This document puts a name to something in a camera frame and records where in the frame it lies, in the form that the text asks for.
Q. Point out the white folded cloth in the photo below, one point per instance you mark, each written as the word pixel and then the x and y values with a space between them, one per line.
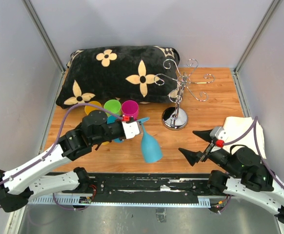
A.
pixel 236 126

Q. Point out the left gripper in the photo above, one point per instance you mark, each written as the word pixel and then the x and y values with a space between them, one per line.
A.
pixel 121 124

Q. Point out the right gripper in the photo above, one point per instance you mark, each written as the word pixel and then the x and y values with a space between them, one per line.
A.
pixel 192 156

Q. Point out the yellow plastic goblet rear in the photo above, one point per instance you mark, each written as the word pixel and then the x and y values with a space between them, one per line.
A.
pixel 89 109

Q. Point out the chrome wine glass rack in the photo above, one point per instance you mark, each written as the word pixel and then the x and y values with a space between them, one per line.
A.
pixel 175 118

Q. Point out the left aluminium frame post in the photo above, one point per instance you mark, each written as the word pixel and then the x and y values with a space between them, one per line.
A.
pixel 43 33

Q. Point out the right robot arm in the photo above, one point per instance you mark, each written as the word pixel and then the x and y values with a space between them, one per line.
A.
pixel 245 174

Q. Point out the right aluminium frame post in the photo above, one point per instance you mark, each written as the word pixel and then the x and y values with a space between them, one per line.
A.
pixel 257 34

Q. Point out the green plastic goblet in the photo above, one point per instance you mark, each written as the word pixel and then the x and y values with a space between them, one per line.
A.
pixel 113 106

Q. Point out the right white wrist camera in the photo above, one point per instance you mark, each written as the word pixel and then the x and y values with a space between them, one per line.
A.
pixel 218 136

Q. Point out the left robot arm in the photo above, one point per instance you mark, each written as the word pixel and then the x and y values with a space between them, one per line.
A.
pixel 30 180

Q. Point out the blue plastic goblet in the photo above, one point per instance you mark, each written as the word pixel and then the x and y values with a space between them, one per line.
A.
pixel 112 119
pixel 150 148

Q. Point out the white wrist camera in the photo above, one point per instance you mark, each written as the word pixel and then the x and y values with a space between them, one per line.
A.
pixel 218 136
pixel 131 127

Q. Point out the aluminium frame post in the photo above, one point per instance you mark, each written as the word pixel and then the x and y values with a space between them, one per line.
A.
pixel 43 33
pixel 257 34

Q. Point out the magenta plastic goblet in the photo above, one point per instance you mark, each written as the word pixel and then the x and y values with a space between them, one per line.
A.
pixel 130 108

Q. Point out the black floral plush pillow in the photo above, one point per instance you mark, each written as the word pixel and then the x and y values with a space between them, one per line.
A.
pixel 145 74

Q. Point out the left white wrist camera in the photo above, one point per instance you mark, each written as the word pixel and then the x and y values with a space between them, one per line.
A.
pixel 131 127

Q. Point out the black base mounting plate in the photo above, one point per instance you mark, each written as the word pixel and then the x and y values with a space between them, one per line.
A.
pixel 148 189

